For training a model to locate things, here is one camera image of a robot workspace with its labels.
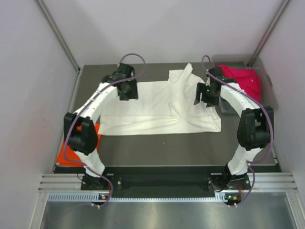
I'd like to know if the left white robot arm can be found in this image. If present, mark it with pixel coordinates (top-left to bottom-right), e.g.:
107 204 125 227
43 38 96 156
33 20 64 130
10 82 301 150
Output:
63 63 138 189

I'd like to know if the grey slotted cable duct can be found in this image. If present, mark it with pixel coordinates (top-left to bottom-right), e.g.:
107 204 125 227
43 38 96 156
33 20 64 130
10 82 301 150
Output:
48 192 238 203

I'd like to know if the pink t shirt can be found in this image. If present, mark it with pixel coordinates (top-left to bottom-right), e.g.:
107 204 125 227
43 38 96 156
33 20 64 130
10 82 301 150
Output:
217 65 262 103

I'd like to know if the white t shirt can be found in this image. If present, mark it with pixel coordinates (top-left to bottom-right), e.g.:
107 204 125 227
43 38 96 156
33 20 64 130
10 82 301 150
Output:
99 63 221 135

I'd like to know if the blue t shirt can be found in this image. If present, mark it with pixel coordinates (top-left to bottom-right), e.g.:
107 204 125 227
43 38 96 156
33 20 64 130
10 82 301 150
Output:
219 97 234 115

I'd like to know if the aluminium frame rail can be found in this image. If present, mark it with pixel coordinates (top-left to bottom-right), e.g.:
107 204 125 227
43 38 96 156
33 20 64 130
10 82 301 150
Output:
38 173 297 192

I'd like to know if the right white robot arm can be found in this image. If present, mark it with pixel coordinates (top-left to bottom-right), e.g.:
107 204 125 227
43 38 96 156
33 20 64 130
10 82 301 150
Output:
194 67 274 189

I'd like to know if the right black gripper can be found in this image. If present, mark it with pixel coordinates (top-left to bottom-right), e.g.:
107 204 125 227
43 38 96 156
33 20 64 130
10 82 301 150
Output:
194 83 219 108

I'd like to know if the orange folded t shirt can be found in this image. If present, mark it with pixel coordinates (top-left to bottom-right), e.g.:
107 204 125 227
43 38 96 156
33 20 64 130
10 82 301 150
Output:
56 123 102 167

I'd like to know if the clear plastic bin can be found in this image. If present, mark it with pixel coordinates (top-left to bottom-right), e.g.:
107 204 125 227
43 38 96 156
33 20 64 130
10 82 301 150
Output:
211 54 278 111

